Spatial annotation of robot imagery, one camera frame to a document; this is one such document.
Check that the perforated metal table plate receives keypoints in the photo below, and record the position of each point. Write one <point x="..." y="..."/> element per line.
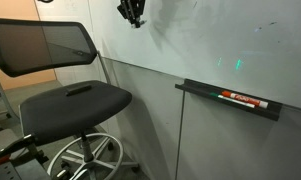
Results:
<point x="10" y="171"/>

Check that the red whiteboard marker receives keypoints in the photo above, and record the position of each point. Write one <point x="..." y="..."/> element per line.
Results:
<point x="245" y="99"/>

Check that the black mesh office chair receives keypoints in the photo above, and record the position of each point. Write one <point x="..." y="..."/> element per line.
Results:
<point x="73" y="106"/>

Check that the green capped whiteboard marker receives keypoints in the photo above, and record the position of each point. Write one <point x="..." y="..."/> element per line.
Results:
<point x="236" y="101"/>

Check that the large whiteboard panel with writing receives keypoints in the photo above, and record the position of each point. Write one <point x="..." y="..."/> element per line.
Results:
<point x="196" y="36"/>

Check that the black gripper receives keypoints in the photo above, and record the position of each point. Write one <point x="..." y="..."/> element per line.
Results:
<point x="131" y="6"/>

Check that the black marker tray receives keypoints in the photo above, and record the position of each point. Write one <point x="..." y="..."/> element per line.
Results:
<point x="223" y="100"/>

